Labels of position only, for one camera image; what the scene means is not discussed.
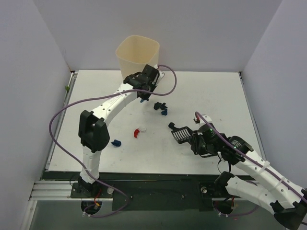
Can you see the black slotted dustpan scoop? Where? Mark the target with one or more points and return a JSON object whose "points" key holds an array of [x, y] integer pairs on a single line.
{"points": [[182, 135]]}

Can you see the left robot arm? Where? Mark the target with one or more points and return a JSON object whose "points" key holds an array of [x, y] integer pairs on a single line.
{"points": [[93, 125]]}

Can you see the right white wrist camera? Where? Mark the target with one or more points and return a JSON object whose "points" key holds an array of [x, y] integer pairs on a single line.
{"points": [[200, 119]]}

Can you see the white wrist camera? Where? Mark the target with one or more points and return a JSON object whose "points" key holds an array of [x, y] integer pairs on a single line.
{"points": [[200, 119], [160, 74]]}

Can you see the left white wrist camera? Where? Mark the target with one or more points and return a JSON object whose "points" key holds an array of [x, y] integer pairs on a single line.
{"points": [[160, 74]]}

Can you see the cream plastic waste bin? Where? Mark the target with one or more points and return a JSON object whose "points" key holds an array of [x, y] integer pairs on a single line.
{"points": [[135, 52]]}

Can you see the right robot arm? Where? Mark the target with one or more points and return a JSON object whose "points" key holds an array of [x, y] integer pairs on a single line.
{"points": [[275, 193]]}

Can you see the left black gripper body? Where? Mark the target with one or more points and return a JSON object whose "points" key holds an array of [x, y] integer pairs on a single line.
{"points": [[145, 88]]}

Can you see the dark blue scrap left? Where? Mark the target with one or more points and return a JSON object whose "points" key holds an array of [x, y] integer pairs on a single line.
{"points": [[116, 143]]}

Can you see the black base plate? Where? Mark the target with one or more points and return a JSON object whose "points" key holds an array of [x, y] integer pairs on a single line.
{"points": [[155, 192]]}

